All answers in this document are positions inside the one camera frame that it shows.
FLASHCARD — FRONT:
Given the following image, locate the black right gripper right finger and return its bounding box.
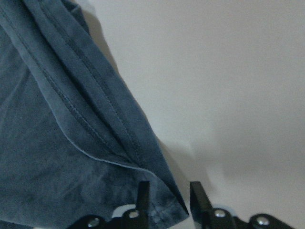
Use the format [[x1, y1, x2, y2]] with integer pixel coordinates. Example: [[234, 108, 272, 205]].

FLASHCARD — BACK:
[[190, 181, 213, 229]]

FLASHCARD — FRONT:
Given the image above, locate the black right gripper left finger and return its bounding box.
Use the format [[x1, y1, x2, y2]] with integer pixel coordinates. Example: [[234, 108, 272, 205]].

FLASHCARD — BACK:
[[134, 181, 150, 229]]

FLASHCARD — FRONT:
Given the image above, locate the black t-shirt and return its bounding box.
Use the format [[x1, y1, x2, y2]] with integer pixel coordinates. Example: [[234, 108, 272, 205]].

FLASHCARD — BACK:
[[0, 0, 189, 229]]

